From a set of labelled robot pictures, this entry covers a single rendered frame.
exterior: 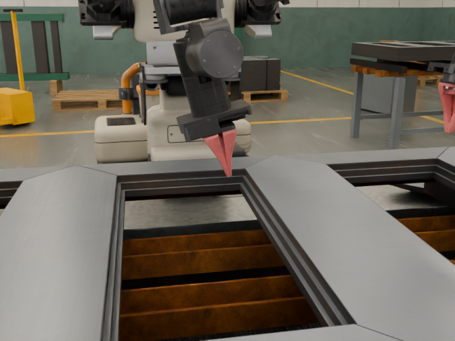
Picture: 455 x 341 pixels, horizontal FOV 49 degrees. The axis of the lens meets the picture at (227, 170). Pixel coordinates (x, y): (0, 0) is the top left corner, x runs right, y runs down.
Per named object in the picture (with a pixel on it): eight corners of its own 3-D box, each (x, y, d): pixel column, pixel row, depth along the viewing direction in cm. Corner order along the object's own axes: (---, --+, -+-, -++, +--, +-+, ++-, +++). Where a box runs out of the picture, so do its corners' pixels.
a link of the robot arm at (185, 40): (203, 26, 71) (165, 36, 69) (220, 23, 65) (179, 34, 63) (215, 74, 73) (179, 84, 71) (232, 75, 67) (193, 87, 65)
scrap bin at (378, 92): (414, 113, 612) (419, 65, 594) (389, 117, 591) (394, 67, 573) (376, 105, 662) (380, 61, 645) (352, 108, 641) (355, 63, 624)
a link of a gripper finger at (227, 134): (248, 177, 71) (233, 114, 68) (200, 191, 70) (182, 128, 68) (240, 165, 77) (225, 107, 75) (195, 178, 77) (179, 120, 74)
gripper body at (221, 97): (253, 118, 69) (241, 65, 67) (182, 138, 68) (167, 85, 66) (244, 110, 75) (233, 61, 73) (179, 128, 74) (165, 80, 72)
